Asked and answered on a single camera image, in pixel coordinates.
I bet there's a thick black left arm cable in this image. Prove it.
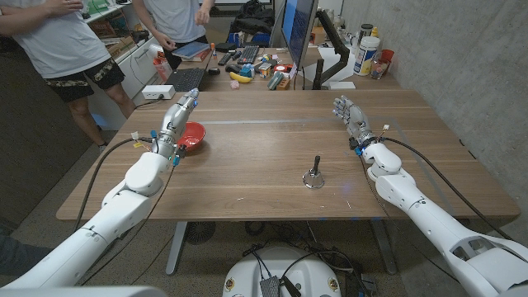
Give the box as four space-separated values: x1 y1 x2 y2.
73 137 153 232

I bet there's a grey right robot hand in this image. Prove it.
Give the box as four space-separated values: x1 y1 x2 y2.
332 95 377 148

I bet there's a silver ring bell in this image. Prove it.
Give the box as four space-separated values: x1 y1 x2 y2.
302 154 326 190

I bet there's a dark lidded bottle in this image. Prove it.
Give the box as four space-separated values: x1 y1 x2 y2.
357 23 375 45

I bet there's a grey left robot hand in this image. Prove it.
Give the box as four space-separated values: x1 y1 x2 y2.
155 87 201 160

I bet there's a black backpack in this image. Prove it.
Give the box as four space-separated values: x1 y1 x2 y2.
229 0 276 36

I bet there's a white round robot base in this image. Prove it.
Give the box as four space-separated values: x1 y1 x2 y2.
222 246 342 297

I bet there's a grey table leg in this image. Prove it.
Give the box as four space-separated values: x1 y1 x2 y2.
370 218 399 276
165 221 189 276

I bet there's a red bowl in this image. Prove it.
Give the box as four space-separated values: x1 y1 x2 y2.
177 121 206 153

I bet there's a black round floor fan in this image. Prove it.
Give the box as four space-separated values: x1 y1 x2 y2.
185 221 216 246

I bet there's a glass jar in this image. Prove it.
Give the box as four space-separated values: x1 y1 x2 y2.
370 55 391 80

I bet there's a white cabinet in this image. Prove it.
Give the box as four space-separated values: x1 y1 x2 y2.
84 0 166 133

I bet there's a white paper sheet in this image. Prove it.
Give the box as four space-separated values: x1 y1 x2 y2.
317 46 360 83

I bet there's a white red plastic bag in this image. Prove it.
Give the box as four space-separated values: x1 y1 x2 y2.
148 43 173 83

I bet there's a cardboard box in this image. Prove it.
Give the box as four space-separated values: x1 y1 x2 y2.
309 26 327 45

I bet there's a red book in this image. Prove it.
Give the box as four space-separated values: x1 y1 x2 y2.
181 51 212 63

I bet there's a black keyboard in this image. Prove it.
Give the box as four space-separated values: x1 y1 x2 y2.
164 43 216 92
237 45 261 65

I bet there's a person in light t-shirt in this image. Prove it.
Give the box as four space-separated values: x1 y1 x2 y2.
132 0 216 71

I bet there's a person in camouflage shorts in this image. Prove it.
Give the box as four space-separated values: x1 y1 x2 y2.
0 0 137 152

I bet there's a white power adapter box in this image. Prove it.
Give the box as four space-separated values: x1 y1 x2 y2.
141 84 177 101

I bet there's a blue crate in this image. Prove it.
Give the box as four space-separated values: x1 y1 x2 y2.
227 31 271 47

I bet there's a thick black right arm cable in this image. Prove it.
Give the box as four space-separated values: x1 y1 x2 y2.
381 137 512 242

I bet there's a white canister blue label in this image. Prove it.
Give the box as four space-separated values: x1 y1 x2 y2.
353 35 381 77

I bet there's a black computer monitor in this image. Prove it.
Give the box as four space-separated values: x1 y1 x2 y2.
280 0 319 69

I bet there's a grey green block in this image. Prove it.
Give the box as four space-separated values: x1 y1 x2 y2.
266 71 285 91

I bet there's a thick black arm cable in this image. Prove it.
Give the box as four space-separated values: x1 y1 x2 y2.
381 137 512 242
73 137 153 232

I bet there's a red cup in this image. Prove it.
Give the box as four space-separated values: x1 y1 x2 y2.
379 49 395 73

